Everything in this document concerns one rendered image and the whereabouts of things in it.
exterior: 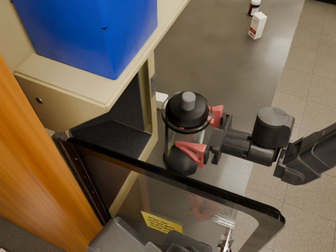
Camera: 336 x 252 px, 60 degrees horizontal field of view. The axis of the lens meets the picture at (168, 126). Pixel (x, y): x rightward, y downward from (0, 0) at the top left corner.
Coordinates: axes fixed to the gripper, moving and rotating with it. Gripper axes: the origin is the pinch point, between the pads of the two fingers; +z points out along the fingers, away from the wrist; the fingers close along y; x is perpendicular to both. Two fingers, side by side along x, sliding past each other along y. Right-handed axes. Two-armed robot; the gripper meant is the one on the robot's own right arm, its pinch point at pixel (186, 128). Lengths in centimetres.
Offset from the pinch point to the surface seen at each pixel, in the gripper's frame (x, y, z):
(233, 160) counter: 24.5, -10.5, -10.4
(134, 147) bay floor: 14.5, 1.2, 15.7
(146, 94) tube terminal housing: 1.9, -8.2, 14.5
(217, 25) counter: 23, -74, 15
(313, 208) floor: 123, -55, -57
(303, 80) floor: 122, -163, -35
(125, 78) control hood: -33.5, 19.3, -2.1
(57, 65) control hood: -34.3, 20.6, 5.2
